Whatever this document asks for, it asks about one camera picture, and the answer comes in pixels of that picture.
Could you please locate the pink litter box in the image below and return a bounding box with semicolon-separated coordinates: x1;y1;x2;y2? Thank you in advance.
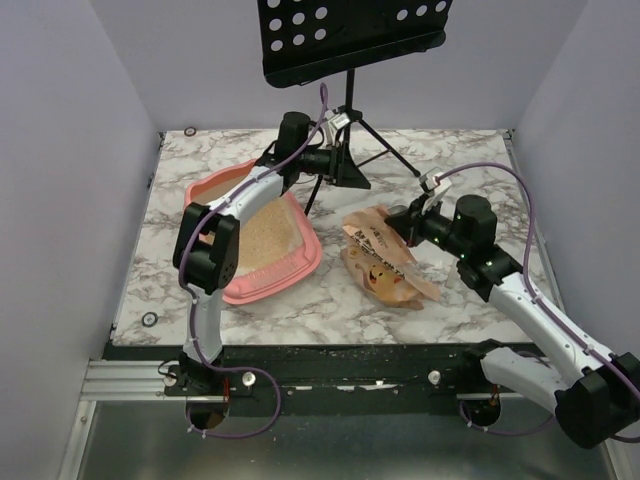
183;159;323;307

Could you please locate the orange cat litter bag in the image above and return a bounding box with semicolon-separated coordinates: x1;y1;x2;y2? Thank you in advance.
341;205;440;310

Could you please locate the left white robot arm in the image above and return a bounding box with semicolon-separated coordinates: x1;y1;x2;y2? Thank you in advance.
173;112;371;376

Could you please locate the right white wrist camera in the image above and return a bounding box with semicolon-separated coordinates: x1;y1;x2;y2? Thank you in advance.
419;169;452;214

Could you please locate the black music stand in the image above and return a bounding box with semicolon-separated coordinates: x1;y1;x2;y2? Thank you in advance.
254;0;455;218

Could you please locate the white bag sealing clip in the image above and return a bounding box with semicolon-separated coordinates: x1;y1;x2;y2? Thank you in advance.
445;264;459;289

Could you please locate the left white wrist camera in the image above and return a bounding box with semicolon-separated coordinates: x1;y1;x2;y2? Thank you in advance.
322;111;351;145

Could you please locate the aluminium frame rail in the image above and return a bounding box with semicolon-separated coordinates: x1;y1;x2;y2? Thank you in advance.
80;360;165;401

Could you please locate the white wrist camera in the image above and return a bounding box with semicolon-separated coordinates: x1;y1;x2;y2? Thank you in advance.
322;111;351;145
419;169;452;214

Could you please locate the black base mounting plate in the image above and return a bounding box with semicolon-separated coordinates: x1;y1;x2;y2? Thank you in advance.
102;343;556;417

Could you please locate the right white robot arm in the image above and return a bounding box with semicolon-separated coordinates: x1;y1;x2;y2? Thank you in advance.
385;195;639;449

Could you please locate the metal litter scoop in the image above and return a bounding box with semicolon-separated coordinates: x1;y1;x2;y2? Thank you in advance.
385;204;407;216

